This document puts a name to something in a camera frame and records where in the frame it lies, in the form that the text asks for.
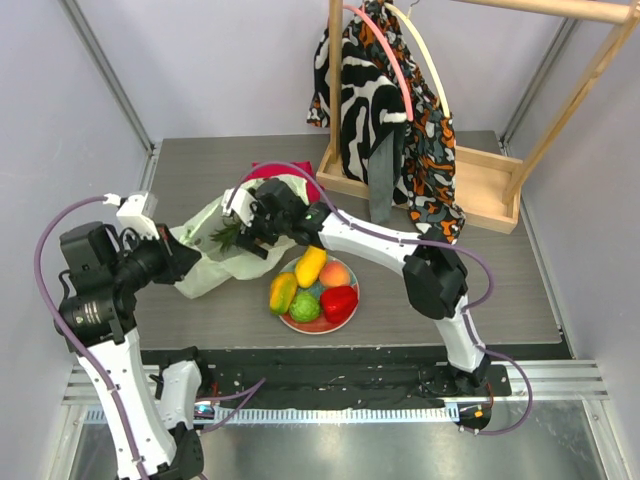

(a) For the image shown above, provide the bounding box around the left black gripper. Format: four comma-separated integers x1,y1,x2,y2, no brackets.
109,220,201,288

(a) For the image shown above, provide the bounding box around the translucent plastic bag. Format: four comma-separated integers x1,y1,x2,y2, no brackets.
170,196,296,299

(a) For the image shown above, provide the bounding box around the fake orange green mango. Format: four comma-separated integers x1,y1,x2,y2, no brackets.
269,272,298,315

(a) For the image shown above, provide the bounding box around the fake yellow fruit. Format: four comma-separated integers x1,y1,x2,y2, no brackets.
294,246,327,288

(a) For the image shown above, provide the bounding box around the fake peach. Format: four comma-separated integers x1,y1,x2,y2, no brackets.
319,261,351,288

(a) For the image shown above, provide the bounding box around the fake green custard apple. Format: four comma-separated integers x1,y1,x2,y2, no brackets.
288,291,321,324

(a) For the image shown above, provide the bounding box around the fake red fruit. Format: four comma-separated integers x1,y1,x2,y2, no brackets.
320,285,358,324

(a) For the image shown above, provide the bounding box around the fake orange pineapple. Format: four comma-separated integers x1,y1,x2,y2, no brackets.
209,221,242,253

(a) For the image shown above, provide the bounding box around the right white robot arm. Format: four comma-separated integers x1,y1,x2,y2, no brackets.
223,178,490,395

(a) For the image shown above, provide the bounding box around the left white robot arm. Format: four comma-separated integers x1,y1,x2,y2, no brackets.
59,222,214,479

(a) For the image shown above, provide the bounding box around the red folded cloth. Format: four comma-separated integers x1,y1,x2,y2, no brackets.
246,165,321,204

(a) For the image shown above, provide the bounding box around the red and teal plate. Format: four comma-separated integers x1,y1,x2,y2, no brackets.
277,256,360,335

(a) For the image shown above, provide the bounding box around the black white patterned garment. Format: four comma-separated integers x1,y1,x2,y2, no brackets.
306,27,411,226

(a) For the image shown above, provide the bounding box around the orange grey patterned garment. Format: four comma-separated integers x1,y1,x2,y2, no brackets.
344,0,467,246

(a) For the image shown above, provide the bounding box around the pink hanger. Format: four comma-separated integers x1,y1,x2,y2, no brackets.
344,4,415,123

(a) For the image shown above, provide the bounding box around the wooden clothes rack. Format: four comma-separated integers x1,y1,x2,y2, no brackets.
316,1,639,234

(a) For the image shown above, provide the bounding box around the cream hanger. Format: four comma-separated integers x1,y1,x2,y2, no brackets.
384,2,451,119

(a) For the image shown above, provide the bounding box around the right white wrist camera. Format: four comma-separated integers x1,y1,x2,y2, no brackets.
221,188,256,227

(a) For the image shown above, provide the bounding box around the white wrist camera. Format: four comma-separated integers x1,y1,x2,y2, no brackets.
221,188,256,227
103,191,159,240

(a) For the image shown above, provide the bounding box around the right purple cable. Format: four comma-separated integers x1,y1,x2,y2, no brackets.
223,160,534,437

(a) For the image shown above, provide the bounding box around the purple cable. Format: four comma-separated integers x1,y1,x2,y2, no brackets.
223,160,534,437
33,195,266,480

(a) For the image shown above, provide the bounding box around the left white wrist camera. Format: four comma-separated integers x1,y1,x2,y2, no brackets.
103,191,159,240

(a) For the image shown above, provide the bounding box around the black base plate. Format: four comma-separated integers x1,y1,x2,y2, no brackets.
139,343,571,409

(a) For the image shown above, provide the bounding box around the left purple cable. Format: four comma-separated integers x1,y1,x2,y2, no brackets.
33,195,266,480

